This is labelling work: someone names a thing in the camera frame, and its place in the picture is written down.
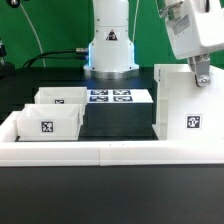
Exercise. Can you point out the white foam boundary frame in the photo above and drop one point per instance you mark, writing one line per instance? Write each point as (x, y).
(116, 153)

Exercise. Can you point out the black work mat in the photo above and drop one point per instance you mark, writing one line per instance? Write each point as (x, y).
(110, 122)

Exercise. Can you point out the white drawer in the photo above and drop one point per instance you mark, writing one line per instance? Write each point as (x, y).
(61, 95)
(49, 122)

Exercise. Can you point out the white marker tag sheet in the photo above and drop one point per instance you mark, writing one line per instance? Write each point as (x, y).
(118, 96)

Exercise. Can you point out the black tripod stand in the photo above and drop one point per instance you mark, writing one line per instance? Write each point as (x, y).
(6, 68)

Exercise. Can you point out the white drawer cabinet box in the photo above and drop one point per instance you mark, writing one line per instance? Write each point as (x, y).
(184, 110)

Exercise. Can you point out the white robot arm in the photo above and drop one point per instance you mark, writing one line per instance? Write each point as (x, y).
(111, 52)

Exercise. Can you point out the black camera knob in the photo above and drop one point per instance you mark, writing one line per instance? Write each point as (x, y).
(13, 3)

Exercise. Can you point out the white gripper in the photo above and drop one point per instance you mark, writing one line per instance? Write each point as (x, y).
(195, 28)

